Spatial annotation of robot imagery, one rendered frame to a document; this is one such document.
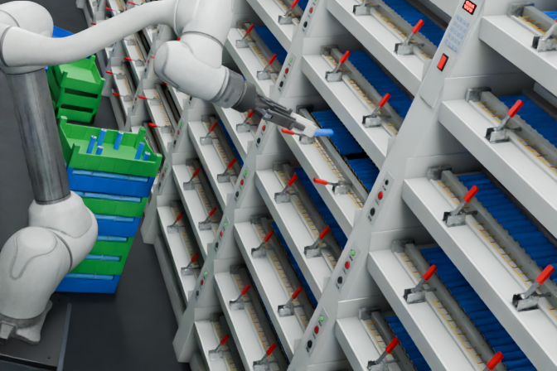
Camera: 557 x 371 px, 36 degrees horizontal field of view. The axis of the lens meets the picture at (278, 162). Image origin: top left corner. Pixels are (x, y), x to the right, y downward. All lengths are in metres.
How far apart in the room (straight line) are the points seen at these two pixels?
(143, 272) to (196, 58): 1.47
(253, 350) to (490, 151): 1.07
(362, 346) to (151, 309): 1.31
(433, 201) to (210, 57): 0.61
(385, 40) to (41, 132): 0.95
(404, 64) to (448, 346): 0.64
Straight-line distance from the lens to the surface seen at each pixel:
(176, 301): 3.15
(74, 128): 2.96
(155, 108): 3.76
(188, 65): 1.98
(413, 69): 1.96
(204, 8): 2.04
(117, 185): 2.88
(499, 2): 1.79
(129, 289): 3.19
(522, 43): 1.67
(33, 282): 2.36
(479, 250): 1.68
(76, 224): 2.50
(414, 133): 1.87
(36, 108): 2.41
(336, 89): 2.25
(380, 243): 1.94
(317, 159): 2.28
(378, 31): 2.15
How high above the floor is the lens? 1.74
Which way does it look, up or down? 22 degrees down
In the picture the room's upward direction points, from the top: 23 degrees clockwise
